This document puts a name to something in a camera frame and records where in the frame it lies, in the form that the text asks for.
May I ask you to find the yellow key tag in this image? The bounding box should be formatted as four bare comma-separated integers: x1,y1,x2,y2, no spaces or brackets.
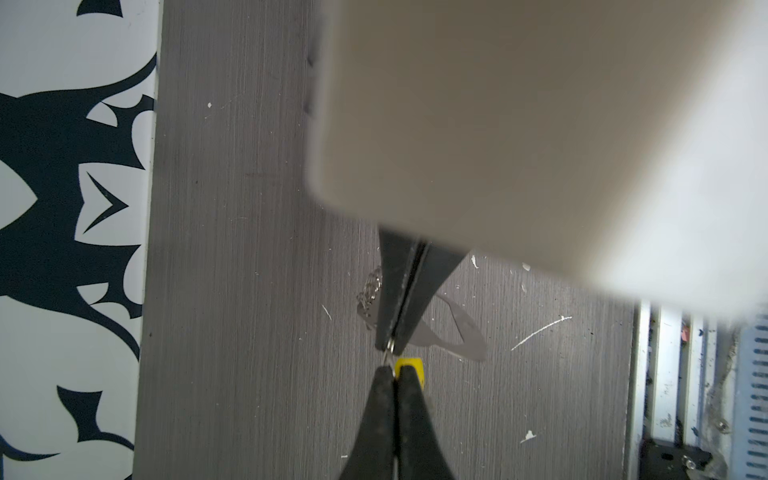
394,357,425,389

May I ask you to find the aluminium front rail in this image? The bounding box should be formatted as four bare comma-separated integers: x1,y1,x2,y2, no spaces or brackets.
623,300,736,479

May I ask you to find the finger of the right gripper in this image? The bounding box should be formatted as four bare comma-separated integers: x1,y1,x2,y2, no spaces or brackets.
391,242,467,350
375,228,427,353

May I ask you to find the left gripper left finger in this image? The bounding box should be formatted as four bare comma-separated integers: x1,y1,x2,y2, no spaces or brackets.
339,366,396,480

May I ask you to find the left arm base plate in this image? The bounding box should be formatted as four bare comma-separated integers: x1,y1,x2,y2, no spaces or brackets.
638,439,713,480

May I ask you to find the white slotted cable duct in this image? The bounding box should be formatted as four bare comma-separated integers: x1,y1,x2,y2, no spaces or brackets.
729,312,768,479

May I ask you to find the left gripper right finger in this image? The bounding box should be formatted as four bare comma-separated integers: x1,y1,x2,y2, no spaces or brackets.
396,368,454,480

